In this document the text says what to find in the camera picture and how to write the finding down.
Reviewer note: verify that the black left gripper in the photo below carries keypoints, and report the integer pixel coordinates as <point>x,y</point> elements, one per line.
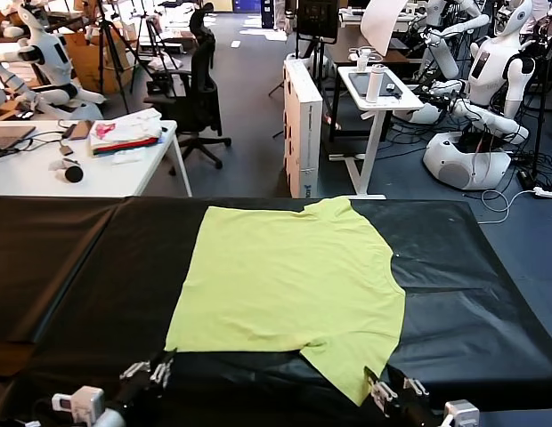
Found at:
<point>135,396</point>

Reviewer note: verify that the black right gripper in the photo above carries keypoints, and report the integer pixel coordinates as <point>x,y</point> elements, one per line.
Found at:
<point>414,411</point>

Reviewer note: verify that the yellow-green printed t-shirt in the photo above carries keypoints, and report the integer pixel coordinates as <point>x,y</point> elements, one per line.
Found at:
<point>280,276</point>

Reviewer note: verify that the white humanoid robot raised arm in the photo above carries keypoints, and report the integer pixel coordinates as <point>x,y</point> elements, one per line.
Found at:
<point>445,58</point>

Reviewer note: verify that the stack of folded clothes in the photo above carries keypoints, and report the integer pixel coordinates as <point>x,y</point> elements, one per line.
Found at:
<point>124,133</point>

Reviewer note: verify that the black table cover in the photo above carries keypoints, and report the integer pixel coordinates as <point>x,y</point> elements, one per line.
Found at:
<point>436,311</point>
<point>35,258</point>

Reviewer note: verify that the black white VR controller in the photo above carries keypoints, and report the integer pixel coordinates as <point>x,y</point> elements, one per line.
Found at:
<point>72,173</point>

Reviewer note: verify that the white plastic packet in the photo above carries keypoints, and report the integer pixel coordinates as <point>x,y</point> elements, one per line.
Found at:
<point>129,157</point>

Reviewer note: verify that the large white desk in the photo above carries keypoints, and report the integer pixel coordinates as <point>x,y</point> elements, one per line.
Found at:
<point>26,178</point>

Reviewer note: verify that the white power strip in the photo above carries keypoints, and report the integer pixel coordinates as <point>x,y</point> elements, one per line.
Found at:
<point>547,192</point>

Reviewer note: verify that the brown notebook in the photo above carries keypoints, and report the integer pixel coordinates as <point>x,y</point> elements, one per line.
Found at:
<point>82,129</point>

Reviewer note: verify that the large flat carton box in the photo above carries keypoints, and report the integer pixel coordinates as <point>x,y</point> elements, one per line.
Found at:
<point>309,147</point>

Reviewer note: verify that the grey laptop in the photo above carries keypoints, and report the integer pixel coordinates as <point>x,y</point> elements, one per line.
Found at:
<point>9,137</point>

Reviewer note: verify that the small white standing desk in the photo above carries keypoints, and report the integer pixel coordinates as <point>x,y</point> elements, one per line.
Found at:
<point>405,104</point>

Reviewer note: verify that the black office chair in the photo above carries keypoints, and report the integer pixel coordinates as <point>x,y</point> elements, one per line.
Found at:
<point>205,89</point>

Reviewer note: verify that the white insulated bottle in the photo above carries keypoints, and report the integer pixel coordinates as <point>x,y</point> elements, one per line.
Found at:
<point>375,84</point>

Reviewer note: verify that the black tablet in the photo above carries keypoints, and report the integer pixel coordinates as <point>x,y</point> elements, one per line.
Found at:
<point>358,84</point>

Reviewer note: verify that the brown cardboard box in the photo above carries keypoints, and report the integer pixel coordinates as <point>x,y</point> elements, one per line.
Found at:
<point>86,66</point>

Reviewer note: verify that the white humanoid robot left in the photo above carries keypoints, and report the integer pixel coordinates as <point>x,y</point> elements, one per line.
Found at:
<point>49,58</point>

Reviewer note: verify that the white humanoid robot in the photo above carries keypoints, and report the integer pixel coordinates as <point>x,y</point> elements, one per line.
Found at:
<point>49,58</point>
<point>489,66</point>

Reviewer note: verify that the white humanoid robot right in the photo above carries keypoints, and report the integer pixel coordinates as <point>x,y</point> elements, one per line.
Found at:
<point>489,66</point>

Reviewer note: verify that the brown wooden desk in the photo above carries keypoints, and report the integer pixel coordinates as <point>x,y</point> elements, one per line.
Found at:
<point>343,49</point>

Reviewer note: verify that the white curved sheet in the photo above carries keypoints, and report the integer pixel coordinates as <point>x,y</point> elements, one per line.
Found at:
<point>383,26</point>

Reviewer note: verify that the black monitor on stand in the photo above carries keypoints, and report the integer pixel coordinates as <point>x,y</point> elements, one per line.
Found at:
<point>316,18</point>

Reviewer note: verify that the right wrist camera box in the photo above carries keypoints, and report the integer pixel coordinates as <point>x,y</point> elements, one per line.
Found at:
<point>460,413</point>

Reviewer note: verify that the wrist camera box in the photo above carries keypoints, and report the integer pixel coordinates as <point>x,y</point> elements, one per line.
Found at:
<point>460,413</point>
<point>82,402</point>

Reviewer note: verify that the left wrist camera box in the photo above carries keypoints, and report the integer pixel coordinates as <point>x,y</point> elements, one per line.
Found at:
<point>82,402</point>

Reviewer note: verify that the black camera tripod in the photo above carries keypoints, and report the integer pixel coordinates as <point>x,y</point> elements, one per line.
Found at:
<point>150,26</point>
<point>103,44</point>

